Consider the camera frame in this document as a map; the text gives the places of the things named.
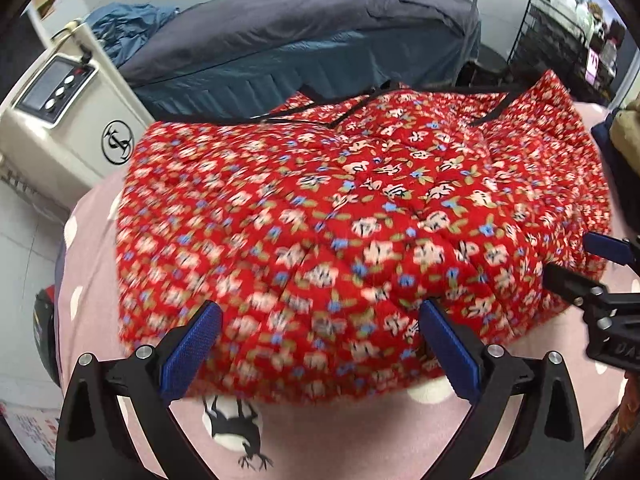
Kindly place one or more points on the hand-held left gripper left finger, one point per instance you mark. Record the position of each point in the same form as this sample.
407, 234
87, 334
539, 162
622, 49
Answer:
192, 345

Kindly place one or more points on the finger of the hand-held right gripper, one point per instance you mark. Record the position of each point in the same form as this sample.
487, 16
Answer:
570, 282
607, 249

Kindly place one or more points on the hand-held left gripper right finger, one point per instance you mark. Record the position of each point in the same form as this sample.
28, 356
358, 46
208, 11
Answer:
450, 350

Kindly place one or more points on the red floral quilted jacket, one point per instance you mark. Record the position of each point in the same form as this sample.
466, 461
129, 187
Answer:
350, 220

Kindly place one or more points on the olive padded jacket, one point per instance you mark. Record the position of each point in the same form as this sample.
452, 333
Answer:
627, 135

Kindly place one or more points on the pink polka-dot blanket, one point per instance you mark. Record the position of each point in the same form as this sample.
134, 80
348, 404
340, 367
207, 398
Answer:
360, 435

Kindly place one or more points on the black helmet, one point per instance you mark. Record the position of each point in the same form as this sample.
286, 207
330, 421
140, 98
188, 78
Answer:
46, 335

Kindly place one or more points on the printed paper sheet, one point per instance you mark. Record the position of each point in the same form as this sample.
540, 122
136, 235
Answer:
30, 435

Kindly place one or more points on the white machine with control panel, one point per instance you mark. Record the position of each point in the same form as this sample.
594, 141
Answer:
65, 115

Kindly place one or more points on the blue crumpled cloth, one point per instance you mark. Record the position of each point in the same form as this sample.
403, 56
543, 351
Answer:
132, 30

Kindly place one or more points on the dark grey bed cover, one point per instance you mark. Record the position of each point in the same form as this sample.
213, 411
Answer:
310, 40

